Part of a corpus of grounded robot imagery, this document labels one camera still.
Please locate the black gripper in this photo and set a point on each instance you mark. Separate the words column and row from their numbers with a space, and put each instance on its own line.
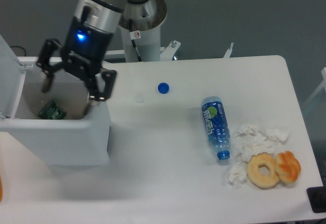
column 81, row 55

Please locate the clear green-label plastic bottle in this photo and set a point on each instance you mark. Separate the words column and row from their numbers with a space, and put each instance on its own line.
column 51, row 111

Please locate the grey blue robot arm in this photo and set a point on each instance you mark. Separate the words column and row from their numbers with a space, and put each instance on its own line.
column 103, row 15

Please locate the white trash can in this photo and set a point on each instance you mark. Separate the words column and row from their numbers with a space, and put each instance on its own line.
column 74, row 140

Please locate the white bottle cap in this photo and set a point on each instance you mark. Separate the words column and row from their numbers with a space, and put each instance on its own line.
column 139, row 98

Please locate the blue bottle cap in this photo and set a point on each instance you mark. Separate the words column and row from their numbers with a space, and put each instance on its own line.
column 163, row 88

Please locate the blue-label plastic bottle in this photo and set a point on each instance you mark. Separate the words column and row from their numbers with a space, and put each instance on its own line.
column 216, row 126

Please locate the orange object at edge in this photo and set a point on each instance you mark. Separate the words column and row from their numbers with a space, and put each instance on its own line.
column 1, row 190

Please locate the large crumpled white tissue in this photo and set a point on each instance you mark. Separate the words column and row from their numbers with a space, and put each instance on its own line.
column 250, row 140

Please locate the small crumpled white tissue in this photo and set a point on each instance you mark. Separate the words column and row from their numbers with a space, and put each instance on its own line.
column 237, row 175

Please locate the orange glazed twisted bun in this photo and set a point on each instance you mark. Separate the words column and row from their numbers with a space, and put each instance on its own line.
column 287, row 167

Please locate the black device at edge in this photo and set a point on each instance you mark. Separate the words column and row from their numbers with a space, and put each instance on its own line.
column 316, row 197

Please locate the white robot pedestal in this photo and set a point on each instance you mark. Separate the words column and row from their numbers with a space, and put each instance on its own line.
column 140, row 27

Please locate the ring donut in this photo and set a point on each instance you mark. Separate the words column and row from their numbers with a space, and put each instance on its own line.
column 261, row 171

